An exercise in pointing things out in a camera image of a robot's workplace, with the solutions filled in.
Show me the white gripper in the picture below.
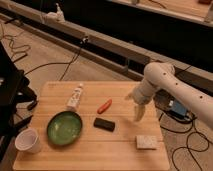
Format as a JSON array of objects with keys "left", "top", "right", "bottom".
[{"left": 125, "top": 80, "right": 155, "bottom": 122}]

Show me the green ceramic bowl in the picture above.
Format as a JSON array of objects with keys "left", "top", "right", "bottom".
[{"left": 46, "top": 111, "right": 83, "bottom": 146}]

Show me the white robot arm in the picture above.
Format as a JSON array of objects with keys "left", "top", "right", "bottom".
[{"left": 127, "top": 62, "right": 213, "bottom": 130}]

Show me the orange carrot toy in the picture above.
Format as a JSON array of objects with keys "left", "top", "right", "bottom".
[{"left": 97, "top": 99, "right": 112, "bottom": 114}]

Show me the beige speckled sponge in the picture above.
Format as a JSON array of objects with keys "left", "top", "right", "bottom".
[{"left": 136, "top": 135, "right": 157, "bottom": 150}]

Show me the black rectangular block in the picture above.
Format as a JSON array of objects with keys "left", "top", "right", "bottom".
[{"left": 94, "top": 118, "right": 115, "bottom": 132}]

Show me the blue power adapter box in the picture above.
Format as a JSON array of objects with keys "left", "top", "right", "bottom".
[{"left": 169, "top": 100, "right": 187, "bottom": 119}]

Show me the white tube with cap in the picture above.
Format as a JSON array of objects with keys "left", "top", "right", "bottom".
[{"left": 67, "top": 83, "right": 83, "bottom": 112}]

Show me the white paper cup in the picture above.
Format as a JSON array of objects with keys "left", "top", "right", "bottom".
[{"left": 15, "top": 128, "right": 41, "bottom": 154}]

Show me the white power strip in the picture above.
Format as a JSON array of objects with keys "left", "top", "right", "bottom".
[{"left": 45, "top": 4, "right": 65, "bottom": 22}]

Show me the black equipment stand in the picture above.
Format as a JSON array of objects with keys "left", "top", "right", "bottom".
[{"left": 0, "top": 42, "right": 37, "bottom": 162}]

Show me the black floor cable right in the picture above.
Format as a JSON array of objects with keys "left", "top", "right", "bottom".
[{"left": 155, "top": 99, "right": 213, "bottom": 171}]

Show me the black floor cable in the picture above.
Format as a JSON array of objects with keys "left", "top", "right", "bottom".
[
  {"left": 0, "top": 20, "right": 88, "bottom": 82},
  {"left": 155, "top": 99, "right": 213, "bottom": 171}
]

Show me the black floor cable left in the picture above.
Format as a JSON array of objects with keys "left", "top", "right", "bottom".
[{"left": 0, "top": 20, "right": 88, "bottom": 82}]

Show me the long metal rail beam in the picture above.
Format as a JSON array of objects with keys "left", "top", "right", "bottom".
[{"left": 0, "top": 0, "right": 213, "bottom": 93}]

